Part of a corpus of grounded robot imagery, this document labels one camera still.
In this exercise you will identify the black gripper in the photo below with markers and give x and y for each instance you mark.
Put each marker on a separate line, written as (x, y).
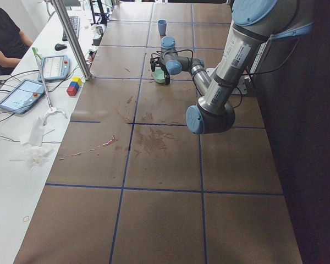
(167, 77)

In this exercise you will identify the mint green bowl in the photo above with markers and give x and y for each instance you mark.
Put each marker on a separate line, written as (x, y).
(159, 76)

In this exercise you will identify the light blue plastic cup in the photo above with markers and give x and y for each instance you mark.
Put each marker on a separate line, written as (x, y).
(162, 26)

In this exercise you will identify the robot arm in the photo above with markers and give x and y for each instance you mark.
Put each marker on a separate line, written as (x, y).
(253, 23)

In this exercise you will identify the steel cup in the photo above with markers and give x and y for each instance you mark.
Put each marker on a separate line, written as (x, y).
(99, 30)

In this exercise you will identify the red blue yellow block stack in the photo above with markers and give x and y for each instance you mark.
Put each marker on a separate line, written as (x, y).
(74, 86)

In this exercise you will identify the black computer mouse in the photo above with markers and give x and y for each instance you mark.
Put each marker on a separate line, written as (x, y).
(59, 47)

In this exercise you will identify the upper teach pendant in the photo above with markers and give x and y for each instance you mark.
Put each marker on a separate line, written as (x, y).
(55, 68)

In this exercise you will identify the teach pendant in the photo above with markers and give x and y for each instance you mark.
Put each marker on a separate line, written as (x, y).
(23, 97)
(55, 68)

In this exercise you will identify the reacher grabber stick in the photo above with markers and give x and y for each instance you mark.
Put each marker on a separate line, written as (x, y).
(51, 110)

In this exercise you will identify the lower teach pendant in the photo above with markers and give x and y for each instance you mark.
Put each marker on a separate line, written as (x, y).
(23, 97)

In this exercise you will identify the crumpled white tissue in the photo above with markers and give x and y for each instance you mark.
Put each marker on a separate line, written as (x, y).
(34, 153)

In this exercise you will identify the seated person in black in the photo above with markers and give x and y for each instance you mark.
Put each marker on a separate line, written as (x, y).
(14, 43)

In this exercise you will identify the aluminium frame post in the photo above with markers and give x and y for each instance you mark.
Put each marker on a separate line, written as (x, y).
(72, 39)

